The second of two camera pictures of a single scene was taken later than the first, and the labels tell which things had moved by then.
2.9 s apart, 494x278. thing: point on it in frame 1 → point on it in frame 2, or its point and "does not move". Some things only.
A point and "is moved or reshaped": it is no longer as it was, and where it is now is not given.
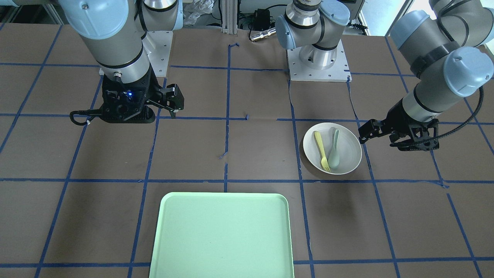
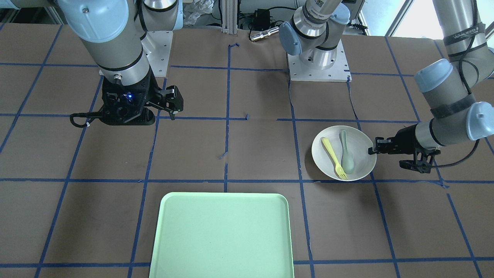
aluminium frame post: x=229 y=11 does not move
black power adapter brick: x=261 y=19 does not move
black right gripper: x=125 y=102 does not move
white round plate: x=349 y=148 is moved or reshaped
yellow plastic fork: x=324 y=161 → x=340 y=172
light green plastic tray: x=222 y=235 does not move
